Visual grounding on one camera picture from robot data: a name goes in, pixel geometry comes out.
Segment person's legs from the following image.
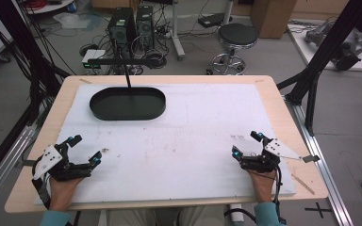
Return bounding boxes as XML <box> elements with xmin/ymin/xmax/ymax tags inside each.
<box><xmin>97</xmin><ymin>205</ymin><xmax>234</xmax><ymax>226</ymax></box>

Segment black round stool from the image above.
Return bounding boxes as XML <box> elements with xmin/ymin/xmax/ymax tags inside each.
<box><xmin>206</xmin><ymin>23</ymin><xmax>259</xmax><ymax>75</ymax></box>

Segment white table leg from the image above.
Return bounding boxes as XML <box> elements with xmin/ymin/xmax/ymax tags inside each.
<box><xmin>169</xmin><ymin>0</ymin><xmax>187</xmax><ymax>61</ymax></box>

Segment grey machine on board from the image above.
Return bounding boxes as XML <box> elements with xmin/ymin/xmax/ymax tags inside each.
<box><xmin>304</xmin><ymin>22</ymin><xmax>362</xmax><ymax>72</ymax></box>

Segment cardboard box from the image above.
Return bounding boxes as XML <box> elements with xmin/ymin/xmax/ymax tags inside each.
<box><xmin>249</xmin><ymin>0</ymin><xmax>298</xmax><ymax>40</ymax></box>

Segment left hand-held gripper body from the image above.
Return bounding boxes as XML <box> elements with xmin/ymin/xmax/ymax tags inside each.
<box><xmin>32</xmin><ymin>143</ymin><xmax>93</xmax><ymax>183</ymax></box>

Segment aluminium rail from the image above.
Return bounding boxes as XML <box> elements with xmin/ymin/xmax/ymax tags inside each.
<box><xmin>0</xmin><ymin>125</ymin><xmax>39</xmax><ymax>215</ymax></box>
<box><xmin>284</xmin><ymin>95</ymin><xmax>354</xmax><ymax>226</ymax></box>

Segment black oval tray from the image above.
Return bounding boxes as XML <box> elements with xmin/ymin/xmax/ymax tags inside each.
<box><xmin>89</xmin><ymin>87</ymin><xmax>167</xmax><ymax>121</ymax></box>

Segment white floor board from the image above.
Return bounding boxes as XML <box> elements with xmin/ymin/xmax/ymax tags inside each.
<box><xmin>287</xmin><ymin>19</ymin><xmax>362</xmax><ymax>73</ymax></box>

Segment person's left hand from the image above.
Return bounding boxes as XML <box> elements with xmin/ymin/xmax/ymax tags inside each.
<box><xmin>48</xmin><ymin>176</ymin><xmax>85</xmax><ymax>212</ymax></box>

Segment black computer tower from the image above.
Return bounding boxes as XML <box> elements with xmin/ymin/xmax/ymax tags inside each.
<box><xmin>107</xmin><ymin>7</ymin><xmax>138</xmax><ymax>59</ymax></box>
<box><xmin>136</xmin><ymin>5</ymin><xmax>155</xmax><ymax>51</ymax></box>

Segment black stand with crossbar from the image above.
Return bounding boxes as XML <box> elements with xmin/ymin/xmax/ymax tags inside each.
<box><xmin>87</xmin><ymin>56</ymin><xmax>160</xmax><ymax>89</ymax></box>

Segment black metal frame post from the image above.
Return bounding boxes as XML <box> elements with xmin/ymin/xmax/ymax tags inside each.
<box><xmin>276</xmin><ymin>0</ymin><xmax>362</xmax><ymax>137</ymax></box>
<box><xmin>0</xmin><ymin>0</ymin><xmax>72</xmax><ymax>126</ymax></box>

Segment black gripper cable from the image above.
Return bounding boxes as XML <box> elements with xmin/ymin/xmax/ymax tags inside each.
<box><xmin>271</xmin><ymin>163</ymin><xmax>285</xmax><ymax>220</ymax></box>

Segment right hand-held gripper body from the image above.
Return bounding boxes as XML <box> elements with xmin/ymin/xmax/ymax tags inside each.
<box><xmin>240</xmin><ymin>137</ymin><xmax>303</xmax><ymax>173</ymax></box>

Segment white power supply box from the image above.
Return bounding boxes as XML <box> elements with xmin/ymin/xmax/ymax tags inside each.
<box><xmin>81</xmin><ymin>49</ymin><xmax>107</xmax><ymax>75</ymax></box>

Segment black wrist strap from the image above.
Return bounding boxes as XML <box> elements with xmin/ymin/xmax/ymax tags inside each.
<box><xmin>31</xmin><ymin>156</ymin><xmax>52</xmax><ymax>210</ymax></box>

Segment person's right hand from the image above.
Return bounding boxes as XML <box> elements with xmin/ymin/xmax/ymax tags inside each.
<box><xmin>247</xmin><ymin>169</ymin><xmax>278</xmax><ymax>203</ymax></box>

